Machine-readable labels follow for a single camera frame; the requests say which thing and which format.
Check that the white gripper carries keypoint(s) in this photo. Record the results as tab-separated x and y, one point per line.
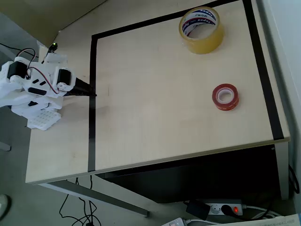
77	87

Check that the red tape roll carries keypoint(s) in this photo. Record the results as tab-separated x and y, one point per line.
215	97

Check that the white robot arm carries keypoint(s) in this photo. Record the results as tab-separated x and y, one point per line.
14	99

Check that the yellow tape roll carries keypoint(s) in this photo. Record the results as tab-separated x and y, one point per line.
207	44

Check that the white furniture foot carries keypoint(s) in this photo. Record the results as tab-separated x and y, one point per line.
4	146

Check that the grey table foot bar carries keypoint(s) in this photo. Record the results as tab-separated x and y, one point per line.
98	196

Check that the black panel under table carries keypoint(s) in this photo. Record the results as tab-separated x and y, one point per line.
188	179

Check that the white round object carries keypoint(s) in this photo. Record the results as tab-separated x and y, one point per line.
4	206

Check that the black power adapter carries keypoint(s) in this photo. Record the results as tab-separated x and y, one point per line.
197	209

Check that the grey power strip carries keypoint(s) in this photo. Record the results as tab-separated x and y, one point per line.
215	209

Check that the black round plug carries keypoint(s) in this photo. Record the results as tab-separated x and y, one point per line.
226	209

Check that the grey table leg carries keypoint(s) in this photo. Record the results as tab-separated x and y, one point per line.
283	169

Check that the printed paper sheet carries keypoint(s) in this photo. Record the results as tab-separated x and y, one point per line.
277	221

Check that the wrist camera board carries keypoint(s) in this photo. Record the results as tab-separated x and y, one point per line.
55	57

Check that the white switch box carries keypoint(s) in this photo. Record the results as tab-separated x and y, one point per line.
175	222

